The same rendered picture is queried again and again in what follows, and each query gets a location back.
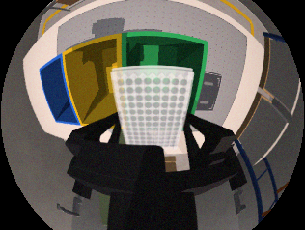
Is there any yellow bin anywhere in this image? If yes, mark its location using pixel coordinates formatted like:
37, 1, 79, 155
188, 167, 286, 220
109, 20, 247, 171
63, 33, 122, 126

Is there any blue bin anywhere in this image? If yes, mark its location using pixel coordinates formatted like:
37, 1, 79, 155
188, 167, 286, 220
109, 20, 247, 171
39, 53, 81, 126

